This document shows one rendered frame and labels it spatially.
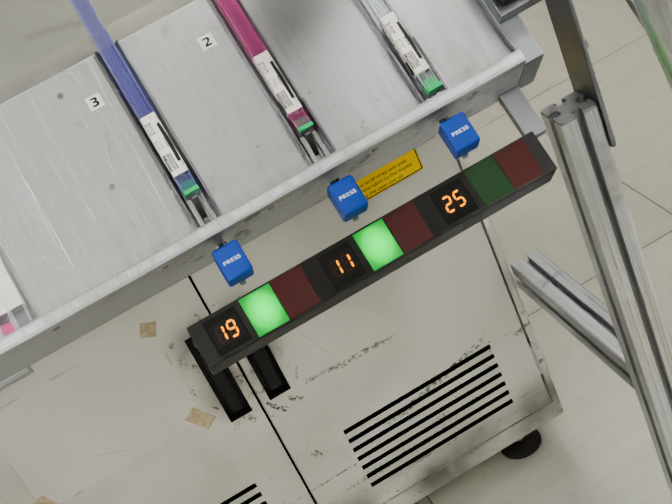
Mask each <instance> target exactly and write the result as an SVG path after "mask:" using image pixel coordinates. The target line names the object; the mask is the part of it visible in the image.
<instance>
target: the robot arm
mask: <svg viewBox="0 0 672 504"><path fill-rule="evenodd" d="M632 1H633V3H634V6H635V8H636V10H637V13H638V15H639V17H640V20H641V22H642V24H643V26H644V29H645V31H646V33H647V36H648V38H649V40H650V43H651V45H652V47H653V49H654V52H655V54H656V56H657V59H658V61H659V63H660V66H661V68H662V70H663V73H664V75H665V77H666V79H667V82H668V84H669V86H670V89H671V91H672V0H632Z"/></svg>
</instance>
